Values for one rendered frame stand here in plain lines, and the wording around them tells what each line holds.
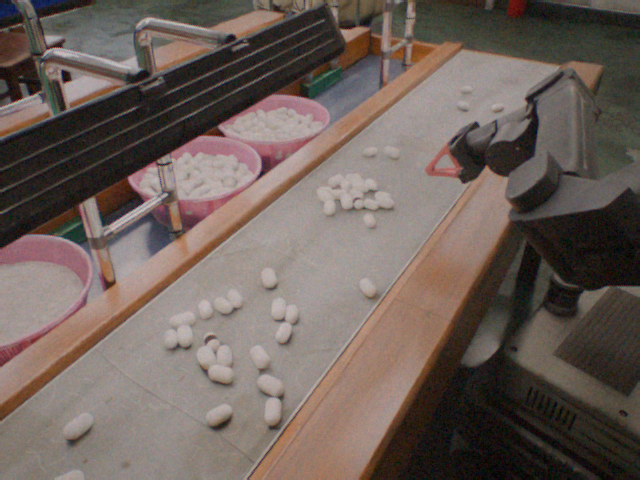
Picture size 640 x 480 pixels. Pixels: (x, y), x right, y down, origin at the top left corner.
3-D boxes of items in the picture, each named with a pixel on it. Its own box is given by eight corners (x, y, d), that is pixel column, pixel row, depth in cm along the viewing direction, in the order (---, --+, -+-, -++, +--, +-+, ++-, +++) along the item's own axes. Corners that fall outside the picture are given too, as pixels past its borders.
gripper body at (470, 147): (444, 149, 88) (485, 129, 82) (467, 124, 95) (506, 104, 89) (465, 184, 89) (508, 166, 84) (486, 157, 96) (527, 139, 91)
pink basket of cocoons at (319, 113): (348, 144, 144) (349, 109, 139) (290, 190, 126) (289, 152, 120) (262, 121, 155) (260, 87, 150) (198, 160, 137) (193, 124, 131)
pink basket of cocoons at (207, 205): (276, 179, 130) (274, 141, 124) (244, 247, 109) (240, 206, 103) (165, 168, 134) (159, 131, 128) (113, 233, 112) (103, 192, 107)
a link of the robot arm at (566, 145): (637, 272, 46) (554, 173, 45) (572, 301, 50) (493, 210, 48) (609, 109, 81) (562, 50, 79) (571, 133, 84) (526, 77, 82)
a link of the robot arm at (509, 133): (601, 112, 80) (564, 65, 79) (588, 151, 72) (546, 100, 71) (528, 154, 89) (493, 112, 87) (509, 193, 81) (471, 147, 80)
